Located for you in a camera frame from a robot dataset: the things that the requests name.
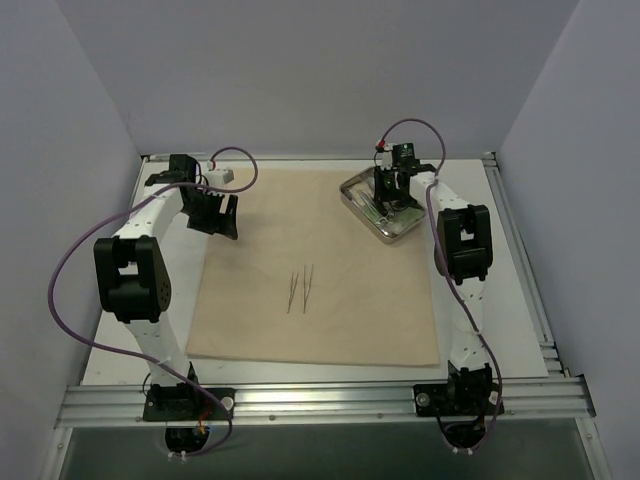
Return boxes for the metal instrument tray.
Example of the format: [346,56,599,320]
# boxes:
[339,166,426,244]

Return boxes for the long straight metal forceps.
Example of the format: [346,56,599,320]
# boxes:
[302,264,314,313]

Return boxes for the curved metal tweezers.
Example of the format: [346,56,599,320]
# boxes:
[286,271,299,314]

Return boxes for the beige surgical wrap cloth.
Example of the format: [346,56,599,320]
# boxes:
[187,169,440,367]

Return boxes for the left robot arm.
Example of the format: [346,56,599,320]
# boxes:
[93,154,238,419]

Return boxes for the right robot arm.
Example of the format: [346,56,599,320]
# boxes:
[374,141,493,413]

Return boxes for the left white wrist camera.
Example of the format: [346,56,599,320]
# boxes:
[205,168,234,188]

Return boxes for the aluminium right side rail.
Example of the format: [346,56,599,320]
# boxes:
[482,153,570,378]

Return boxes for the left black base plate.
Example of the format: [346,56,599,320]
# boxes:
[142,385,236,422]

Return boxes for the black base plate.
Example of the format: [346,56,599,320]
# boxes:
[413,382,505,417]
[142,385,236,422]

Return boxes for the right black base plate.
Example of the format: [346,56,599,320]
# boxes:
[413,382,505,417]

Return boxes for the aluminium front rail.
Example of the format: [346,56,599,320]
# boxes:
[55,376,595,428]

